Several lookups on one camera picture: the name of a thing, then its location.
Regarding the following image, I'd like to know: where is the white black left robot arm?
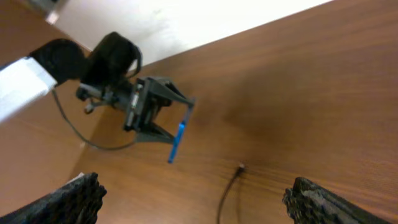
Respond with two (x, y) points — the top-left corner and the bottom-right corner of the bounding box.
(1, 32), (195, 146)

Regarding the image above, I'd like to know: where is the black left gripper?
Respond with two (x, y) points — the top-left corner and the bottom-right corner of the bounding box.
(76, 77), (195, 144)

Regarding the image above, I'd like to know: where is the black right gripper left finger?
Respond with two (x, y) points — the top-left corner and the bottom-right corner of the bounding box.
(1, 172), (107, 224)

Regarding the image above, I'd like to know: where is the blue screen smartphone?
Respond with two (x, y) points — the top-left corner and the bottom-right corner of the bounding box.
(167, 106), (193, 164)

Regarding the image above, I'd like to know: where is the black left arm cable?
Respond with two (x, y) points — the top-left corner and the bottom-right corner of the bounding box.
(51, 88), (137, 152)

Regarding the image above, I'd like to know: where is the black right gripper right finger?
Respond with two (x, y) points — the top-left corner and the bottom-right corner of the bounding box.
(282, 177), (387, 224)

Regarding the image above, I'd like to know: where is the black usb charging cable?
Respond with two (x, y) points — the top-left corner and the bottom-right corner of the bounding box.
(216, 162), (246, 224)

